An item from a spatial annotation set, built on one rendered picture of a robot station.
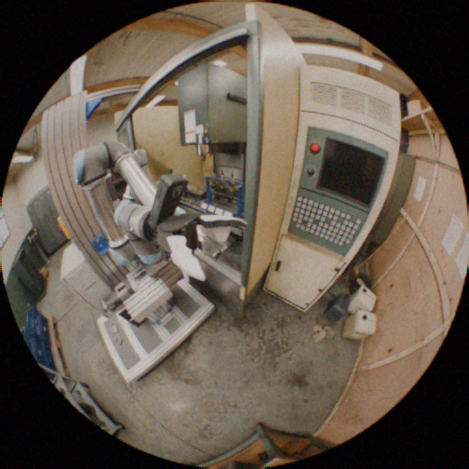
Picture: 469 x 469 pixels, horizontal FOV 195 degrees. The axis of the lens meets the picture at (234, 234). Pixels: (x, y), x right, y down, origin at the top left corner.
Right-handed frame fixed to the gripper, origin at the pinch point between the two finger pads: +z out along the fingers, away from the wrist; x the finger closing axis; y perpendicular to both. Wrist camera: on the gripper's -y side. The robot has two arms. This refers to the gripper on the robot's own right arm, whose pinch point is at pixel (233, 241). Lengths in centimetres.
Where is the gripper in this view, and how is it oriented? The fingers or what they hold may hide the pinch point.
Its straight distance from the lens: 20.4
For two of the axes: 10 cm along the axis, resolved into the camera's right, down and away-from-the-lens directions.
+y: -0.5, 8.5, 5.2
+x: -3.9, 4.6, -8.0
